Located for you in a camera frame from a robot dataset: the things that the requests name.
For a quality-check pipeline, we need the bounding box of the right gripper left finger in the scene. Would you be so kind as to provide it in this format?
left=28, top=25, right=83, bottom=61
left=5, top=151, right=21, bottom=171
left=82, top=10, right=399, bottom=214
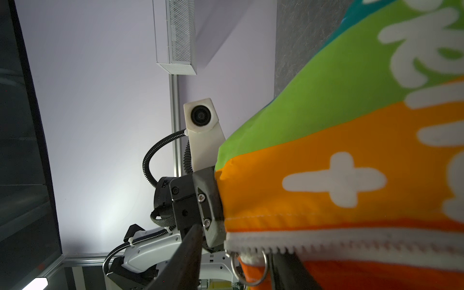
left=145, top=225, right=203, bottom=290

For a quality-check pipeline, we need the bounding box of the small white mesh basket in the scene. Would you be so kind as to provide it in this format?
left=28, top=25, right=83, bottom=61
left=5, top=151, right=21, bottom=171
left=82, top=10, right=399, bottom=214
left=152, top=0, right=254, bottom=76

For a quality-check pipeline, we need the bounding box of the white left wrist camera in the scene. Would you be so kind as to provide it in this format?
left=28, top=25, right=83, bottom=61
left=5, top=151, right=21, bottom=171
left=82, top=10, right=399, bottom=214
left=184, top=98, right=225, bottom=171

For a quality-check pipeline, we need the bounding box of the rainbow red kids jacket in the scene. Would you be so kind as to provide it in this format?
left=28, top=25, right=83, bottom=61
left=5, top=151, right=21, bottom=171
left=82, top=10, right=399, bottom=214
left=215, top=1, right=464, bottom=290

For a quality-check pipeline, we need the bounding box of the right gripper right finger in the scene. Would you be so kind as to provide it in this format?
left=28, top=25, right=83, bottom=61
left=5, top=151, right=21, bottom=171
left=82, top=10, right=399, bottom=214
left=269, top=253, right=322, bottom=290

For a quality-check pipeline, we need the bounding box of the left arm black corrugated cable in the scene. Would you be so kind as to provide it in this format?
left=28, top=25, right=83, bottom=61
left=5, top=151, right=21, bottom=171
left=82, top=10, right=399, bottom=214
left=142, top=129, right=193, bottom=189

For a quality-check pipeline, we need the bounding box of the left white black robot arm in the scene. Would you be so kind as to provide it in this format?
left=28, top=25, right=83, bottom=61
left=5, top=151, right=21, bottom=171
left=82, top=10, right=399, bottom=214
left=103, top=167, right=244, bottom=290

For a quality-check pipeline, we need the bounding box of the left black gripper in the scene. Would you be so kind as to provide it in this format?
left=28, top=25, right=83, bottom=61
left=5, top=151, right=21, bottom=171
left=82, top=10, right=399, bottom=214
left=153, top=167, right=226, bottom=248

